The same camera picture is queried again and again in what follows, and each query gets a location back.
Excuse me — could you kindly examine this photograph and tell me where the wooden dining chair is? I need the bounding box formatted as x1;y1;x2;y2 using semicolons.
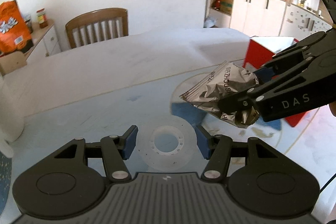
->
65;7;129;49

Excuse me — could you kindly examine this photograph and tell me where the orange snack bag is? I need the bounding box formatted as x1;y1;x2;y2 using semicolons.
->
0;0;34;55

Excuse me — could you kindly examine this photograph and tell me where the red lidded sauce jar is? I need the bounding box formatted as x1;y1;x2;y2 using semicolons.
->
37;9;49;28

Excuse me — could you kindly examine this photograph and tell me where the cream insulated mug with handle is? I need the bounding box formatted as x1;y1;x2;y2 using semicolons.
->
0;77;25;159

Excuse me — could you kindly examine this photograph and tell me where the red and white cardboard box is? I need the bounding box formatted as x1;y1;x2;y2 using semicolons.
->
243;36;310;128

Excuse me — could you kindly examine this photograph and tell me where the silver snack wrapper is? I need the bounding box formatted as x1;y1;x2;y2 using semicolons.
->
180;61;260;128

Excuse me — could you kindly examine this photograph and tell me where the clear tape roll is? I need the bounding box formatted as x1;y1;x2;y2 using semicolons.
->
135;115;198;171

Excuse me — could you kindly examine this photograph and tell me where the white drawer cabinet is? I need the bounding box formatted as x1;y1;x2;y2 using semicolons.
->
25;19;62;63

